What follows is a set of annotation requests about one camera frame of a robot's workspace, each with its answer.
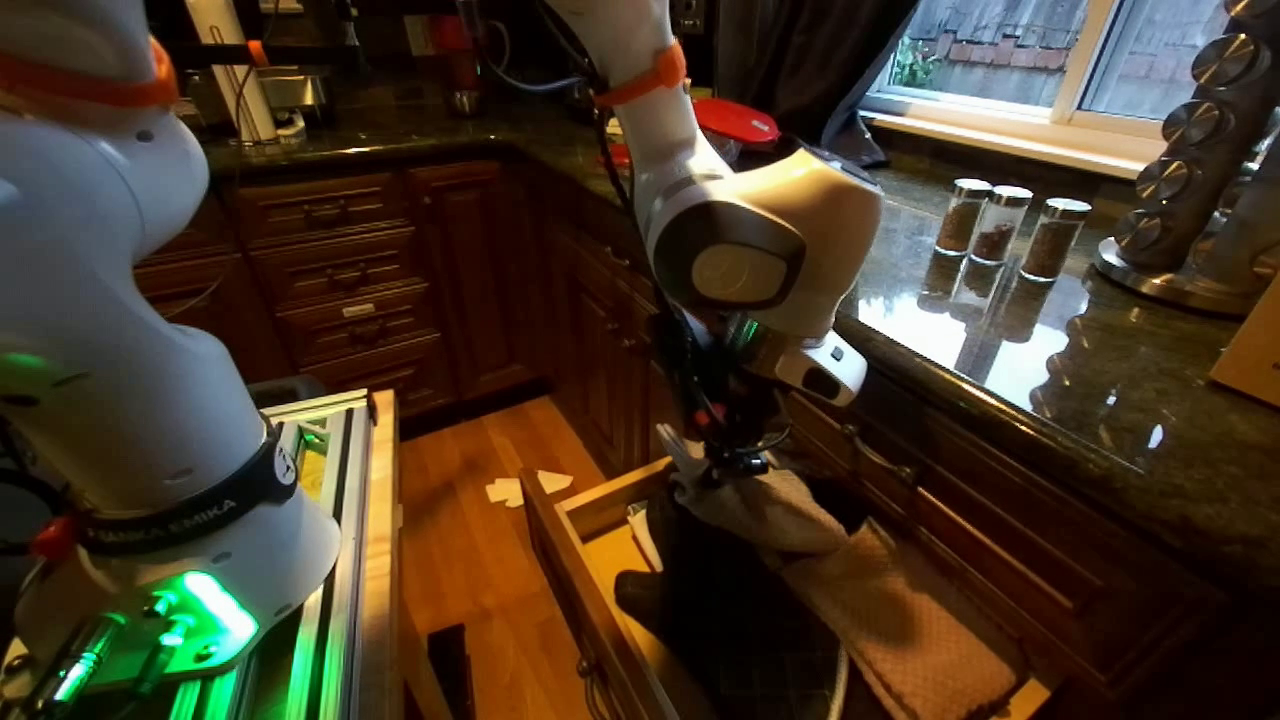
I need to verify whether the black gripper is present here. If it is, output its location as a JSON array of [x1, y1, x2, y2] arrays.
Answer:
[[660, 310, 791, 488]]

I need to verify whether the beige waffle kitchen towel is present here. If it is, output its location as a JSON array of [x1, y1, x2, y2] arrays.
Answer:
[[660, 451, 1022, 720]]

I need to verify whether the wooden pull-out drawer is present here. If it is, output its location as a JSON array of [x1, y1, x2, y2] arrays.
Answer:
[[517, 447, 1058, 720]]

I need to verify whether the black quilted oven mitt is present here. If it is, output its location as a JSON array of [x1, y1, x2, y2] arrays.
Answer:
[[611, 501, 856, 720]]

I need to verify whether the white paper scrap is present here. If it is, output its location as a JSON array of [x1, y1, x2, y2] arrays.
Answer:
[[481, 463, 578, 517]]

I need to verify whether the dark wooden counter cabinet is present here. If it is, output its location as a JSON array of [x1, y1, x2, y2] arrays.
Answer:
[[530, 144, 1280, 720]]

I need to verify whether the glass spice jar silver cap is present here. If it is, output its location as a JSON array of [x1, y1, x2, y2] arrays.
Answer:
[[969, 179, 1038, 269], [1014, 191, 1097, 285], [932, 174, 997, 265]]

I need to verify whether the glass container with red lid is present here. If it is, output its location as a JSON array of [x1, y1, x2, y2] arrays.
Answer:
[[599, 94, 791, 179]]

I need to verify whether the aluminium robot cart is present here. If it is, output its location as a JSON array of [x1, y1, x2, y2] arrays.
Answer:
[[156, 384, 407, 720]]

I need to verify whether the dark curtain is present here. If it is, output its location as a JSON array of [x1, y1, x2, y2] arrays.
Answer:
[[706, 0, 922, 144]]

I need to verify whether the wooden cabinet with small drawers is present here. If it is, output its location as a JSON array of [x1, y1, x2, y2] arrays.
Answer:
[[131, 154, 550, 435]]

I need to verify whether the red bottle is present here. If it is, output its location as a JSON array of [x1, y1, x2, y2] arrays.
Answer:
[[437, 10, 489, 119]]

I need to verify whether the wooden knife block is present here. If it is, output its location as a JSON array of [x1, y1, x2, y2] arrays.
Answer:
[[1204, 269, 1280, 414]]

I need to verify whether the steel spice rack carousel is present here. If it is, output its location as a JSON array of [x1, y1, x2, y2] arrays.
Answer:
[[1089, 0, 1280, 320]]

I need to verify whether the small silver appliance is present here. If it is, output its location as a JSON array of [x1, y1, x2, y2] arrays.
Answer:
[[251, 59, 336, 142]]

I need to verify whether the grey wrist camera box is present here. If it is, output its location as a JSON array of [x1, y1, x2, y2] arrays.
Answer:
[[758, 330, 873, 414]]

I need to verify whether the window with cream frame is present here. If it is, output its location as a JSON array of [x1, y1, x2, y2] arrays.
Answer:
[[856, 0, 1235, 185]]

